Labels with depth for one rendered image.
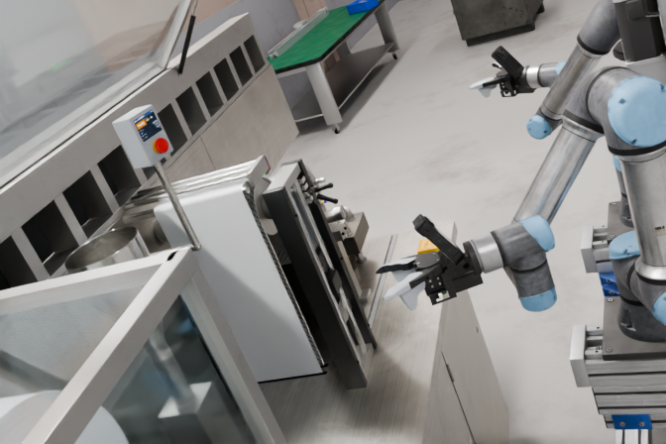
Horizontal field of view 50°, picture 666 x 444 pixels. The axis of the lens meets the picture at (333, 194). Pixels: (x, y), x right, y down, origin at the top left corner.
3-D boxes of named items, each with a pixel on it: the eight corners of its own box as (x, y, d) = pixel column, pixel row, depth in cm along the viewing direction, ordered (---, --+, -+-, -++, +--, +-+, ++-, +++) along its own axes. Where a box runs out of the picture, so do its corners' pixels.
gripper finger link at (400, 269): (383, 292, 152) (420, 289, 146) (374, 268, 150) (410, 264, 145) (389, 284, 154) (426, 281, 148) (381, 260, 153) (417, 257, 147)
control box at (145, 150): (158, 166, 134) (134, 117, 131) (134, 169, 138) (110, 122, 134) (180, 149, 140) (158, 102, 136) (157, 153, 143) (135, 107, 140)
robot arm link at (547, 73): (572, 92, 216) (566, 66, 213) (540, 94, 225) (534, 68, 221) (585, 81, 220) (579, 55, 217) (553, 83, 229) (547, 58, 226)
